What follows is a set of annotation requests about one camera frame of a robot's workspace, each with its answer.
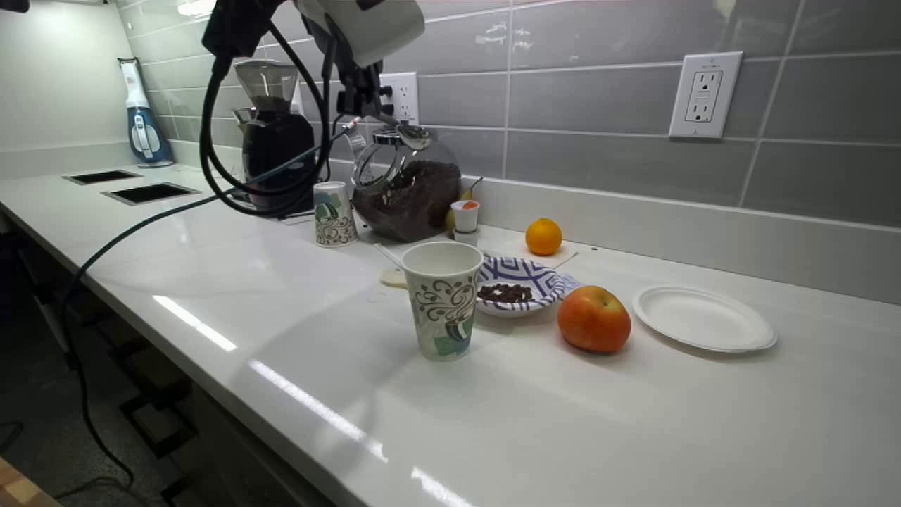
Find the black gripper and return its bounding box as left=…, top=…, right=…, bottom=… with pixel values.
left=335, top=62, right=395, bottom=136

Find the glass jar of coffee beans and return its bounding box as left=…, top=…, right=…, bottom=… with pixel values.
left=353, top=141, right=463, bottom=241

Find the blue patterned bowl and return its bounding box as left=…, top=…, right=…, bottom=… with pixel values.
left=475, top=257, right=580, bottom=319

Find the black coffee grinder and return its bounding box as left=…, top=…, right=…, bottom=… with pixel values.
left=236, top=62, right=319, bottom=216

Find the upside-down patterned paper cup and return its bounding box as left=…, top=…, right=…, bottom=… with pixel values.
left=313, top=181, right=356, bottom=244

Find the small white orange-capped bottle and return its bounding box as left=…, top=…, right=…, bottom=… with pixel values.
left=450, top=199, right=481, bottom=244

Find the upright patterned paper cup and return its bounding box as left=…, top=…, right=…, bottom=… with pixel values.
left=401, top=241, right=484, bottom=361

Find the small orange fruit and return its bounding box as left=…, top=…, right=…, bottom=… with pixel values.
left=525, top=216, right=564, bottom=257

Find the red apple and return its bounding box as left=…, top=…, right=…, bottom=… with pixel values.
left=558, top=285, right=632, bottom=354

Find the white paper plate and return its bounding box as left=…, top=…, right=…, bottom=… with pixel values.
left=634, top=285, right=778, bottom=354

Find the white wall outlet with plugs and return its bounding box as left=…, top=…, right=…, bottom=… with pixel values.
left=380, top=69, right=419, bottom=123

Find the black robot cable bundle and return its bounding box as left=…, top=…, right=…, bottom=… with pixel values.
left=54, top=16, right=335, bottom=490

